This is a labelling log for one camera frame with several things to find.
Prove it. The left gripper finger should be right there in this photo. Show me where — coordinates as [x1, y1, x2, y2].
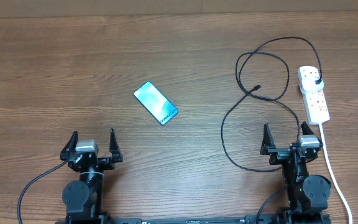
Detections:
[60, 131, 78, 161]
[109, 128, 123, 163]

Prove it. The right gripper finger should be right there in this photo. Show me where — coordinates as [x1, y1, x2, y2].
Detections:
[260, 123, 276, 155]
[301, 121, 314, 136]

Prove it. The Galaxy S24+ smartphone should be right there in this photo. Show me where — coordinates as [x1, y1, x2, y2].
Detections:
[134, 81, 178, 126]

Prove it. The black USB charging cable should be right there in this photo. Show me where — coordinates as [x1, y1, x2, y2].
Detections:
[221, 36, 323, 173]

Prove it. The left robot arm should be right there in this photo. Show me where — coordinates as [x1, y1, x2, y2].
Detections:
[60, 129, 123, 223]

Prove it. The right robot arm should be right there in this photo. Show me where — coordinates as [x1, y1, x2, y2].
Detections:
[255, 122, 331, 223]

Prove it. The white charger plug adapter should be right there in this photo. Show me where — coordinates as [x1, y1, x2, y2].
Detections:
[300, 77, 324, 94]

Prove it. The white power strip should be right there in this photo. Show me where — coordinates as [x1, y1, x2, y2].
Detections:
[297, 66, 330, 125]

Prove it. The white power strip cord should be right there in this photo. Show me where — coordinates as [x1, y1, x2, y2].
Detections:
[318, 123, 354, 224]

